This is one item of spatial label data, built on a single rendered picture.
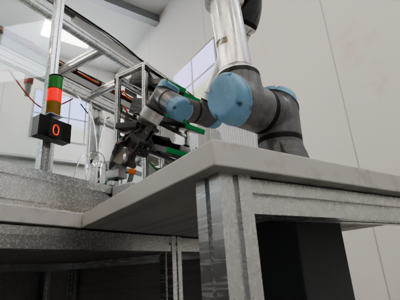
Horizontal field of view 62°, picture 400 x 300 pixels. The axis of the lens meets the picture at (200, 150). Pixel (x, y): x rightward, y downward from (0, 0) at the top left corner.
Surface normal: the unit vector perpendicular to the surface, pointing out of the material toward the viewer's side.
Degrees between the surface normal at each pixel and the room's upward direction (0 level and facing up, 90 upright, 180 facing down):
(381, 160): 90
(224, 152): 90
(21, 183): 90
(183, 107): 131
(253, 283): 90
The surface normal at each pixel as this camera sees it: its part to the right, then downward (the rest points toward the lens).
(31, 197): 0.84, -0.23
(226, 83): -0.76, -0.07
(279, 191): 0.56, -0.32
